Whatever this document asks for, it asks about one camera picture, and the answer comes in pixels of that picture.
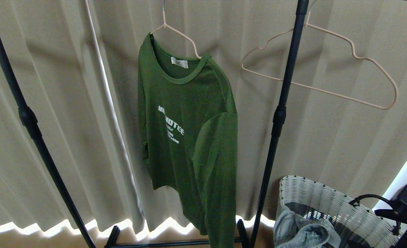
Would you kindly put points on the green printed shirt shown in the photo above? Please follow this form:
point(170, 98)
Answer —
point(189, 155)

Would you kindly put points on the pink clothes hanger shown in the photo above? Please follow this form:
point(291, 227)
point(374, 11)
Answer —
point(179, 33)
point(310, 88)

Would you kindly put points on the pale blue garment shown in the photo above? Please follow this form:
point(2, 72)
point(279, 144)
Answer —
point(299, 230)

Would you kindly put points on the white laundry basket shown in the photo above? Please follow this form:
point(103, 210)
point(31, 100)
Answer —
point(310, 193)

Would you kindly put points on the beige curtain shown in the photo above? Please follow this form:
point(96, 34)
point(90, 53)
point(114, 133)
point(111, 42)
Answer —
point(52, 86)

